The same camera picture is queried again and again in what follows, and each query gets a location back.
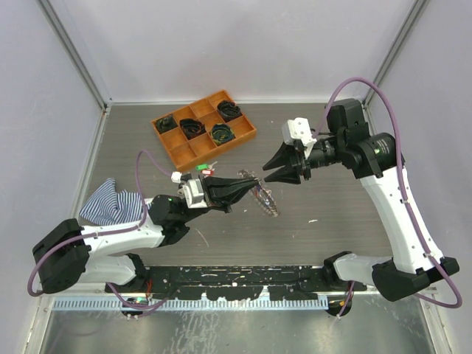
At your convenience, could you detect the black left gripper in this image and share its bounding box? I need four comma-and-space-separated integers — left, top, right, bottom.
178, 173, 257, 224

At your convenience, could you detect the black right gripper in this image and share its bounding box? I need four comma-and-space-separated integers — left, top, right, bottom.
262, 133, 345, 184

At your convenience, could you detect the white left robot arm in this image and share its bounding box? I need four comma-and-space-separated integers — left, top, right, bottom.
27, 171, 259, 296

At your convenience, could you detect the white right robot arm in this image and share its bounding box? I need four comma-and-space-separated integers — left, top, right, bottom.
263, 99, 459, 302

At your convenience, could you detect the key with red tag left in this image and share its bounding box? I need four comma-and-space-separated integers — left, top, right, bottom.
200, 169, 215, 176

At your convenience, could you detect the blue yellow rolled tie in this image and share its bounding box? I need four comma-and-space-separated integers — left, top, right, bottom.
209, 123, 235, 146

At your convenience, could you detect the orange compartment tray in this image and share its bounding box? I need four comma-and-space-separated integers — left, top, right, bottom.
151, 90, 257, 172

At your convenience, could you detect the dark rolled tie far left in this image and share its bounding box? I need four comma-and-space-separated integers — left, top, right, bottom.
154, 114, 176, 134

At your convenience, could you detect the blue striped cloth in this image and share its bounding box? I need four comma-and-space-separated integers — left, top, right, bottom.
79, 178, 143, 226

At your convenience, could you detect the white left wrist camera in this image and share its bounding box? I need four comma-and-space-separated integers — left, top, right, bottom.
180, 178, 207, 209

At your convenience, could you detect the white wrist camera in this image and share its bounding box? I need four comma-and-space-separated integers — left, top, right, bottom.
180, 178, 207, 209
282, 117, 317, 159

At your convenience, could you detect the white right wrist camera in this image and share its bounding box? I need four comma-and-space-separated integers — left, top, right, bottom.
282, 117, 317, 159

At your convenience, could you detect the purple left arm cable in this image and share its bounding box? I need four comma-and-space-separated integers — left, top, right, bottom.
28, 149, 184, 296

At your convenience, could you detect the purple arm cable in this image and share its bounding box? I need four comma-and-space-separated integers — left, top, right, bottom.
28, 149, 184, 296
313, 76, 464, 318

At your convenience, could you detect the black mounting base plate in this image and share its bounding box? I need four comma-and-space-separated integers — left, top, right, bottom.
114, 265, 350, 301

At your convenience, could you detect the slotted cable duct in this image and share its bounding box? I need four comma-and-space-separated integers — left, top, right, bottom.
52, 294, 329, 311

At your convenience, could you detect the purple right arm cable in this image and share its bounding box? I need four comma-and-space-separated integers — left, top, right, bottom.
313, 76, 464, 318

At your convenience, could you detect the aluminium corner post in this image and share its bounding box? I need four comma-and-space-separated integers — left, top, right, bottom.
373, 0, 430, 88

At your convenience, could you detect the left aluminium frame post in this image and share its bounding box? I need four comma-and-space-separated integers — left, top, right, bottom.
36, 1, 113, 111

